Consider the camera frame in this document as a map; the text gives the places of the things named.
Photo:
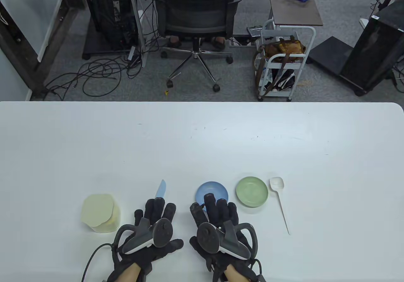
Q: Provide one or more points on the person's right hand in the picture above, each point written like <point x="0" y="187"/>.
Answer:
<point x="221" y="209"/>

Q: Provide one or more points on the person's left hand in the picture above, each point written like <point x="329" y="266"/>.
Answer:
<point x="156" y="207"/>

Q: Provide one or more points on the light blue plastic knife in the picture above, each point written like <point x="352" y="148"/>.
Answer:
<point x="161" y="188"/>

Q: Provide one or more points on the glass chicken bouillon jar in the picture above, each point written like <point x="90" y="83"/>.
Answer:
<point x="111" y="225"/>

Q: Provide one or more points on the cream jar lid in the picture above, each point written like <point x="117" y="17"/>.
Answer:
<point x="96" y="209"/>

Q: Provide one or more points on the white plastic coffee spoon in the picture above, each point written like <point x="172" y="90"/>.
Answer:
<point x="276" y="184"/>

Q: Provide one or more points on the person's left forearm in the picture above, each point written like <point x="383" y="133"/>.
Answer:
<point x="127" y="274"/>

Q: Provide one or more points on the person's right forearm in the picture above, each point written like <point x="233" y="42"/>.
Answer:
<point x="233" y="275"/>

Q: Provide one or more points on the blue round dish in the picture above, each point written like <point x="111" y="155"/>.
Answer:
<point x="217" y="189"/>

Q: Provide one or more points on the grey white handheld controller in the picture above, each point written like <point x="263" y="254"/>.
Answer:
<point x="208" y="237"/>
<point x="157" y="231"/>

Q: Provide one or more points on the green round dish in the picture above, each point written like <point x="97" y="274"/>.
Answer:
<point x="252" y="191"/>

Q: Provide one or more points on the black and white bag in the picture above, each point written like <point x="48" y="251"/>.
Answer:
<point x="282" y="80"/>

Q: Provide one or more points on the white rolling cart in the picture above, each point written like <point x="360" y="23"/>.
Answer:
<point x="288" y="55"/>

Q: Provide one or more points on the brown leather bag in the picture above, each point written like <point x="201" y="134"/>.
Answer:
<point x="284" y="46"/>

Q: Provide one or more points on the black flat floor platform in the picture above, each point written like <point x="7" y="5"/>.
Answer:
<point x="331" y="53"/>

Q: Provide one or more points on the black mesh office chair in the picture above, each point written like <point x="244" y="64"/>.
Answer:
<point x="195" y="13"/>

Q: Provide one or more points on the white metal desk leg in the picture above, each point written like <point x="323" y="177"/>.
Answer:
<point x="135" y="10"/>

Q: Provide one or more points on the dark wooden desk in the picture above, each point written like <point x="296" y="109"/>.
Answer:
<point x="19" y="59"/>

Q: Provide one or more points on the black computer tower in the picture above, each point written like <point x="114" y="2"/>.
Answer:
<point x="110" y="10"/>
<point x="375" y="48"/>

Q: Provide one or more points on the brown side table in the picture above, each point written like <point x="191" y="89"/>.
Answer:
<point x="296" y="10"/>

